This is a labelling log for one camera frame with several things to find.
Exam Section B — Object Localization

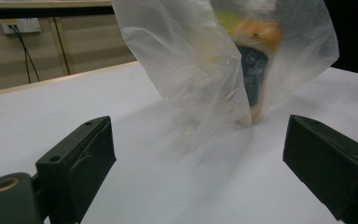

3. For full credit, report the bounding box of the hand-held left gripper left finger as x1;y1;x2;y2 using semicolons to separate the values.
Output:
35;116;117;224

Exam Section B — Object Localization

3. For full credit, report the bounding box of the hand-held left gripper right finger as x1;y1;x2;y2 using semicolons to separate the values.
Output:
282;114;358;224

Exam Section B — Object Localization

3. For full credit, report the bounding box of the orange fruit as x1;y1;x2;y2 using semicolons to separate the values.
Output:
231;19;283;56

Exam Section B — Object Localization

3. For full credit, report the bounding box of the translucent white plastic bag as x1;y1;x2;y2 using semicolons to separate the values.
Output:
111;0;340;147

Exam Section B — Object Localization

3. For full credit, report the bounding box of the yellow-green fruit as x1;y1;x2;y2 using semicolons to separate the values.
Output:
215;10;241;34

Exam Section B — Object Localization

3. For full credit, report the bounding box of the black cable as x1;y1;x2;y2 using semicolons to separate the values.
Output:
23;49;32;85
10;25;42;83

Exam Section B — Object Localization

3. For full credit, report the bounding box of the white wall socket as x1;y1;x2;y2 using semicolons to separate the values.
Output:
0;17;42;35

